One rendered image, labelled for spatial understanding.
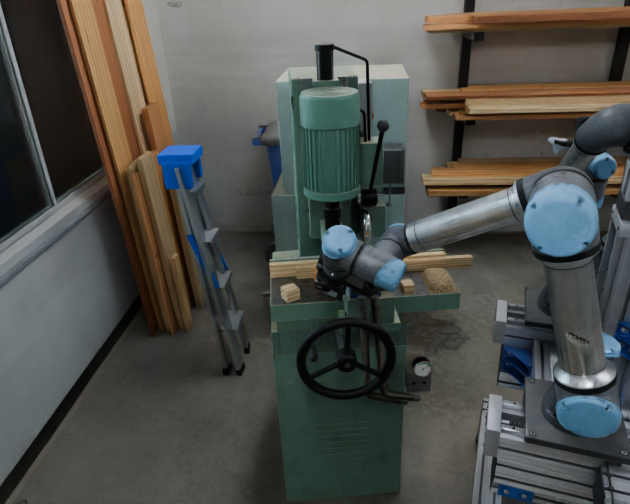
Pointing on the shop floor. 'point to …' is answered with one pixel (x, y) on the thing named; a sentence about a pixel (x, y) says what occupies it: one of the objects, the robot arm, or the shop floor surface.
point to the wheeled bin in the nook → (270, 160)
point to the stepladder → (202, 231)
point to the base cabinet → (338, 430)
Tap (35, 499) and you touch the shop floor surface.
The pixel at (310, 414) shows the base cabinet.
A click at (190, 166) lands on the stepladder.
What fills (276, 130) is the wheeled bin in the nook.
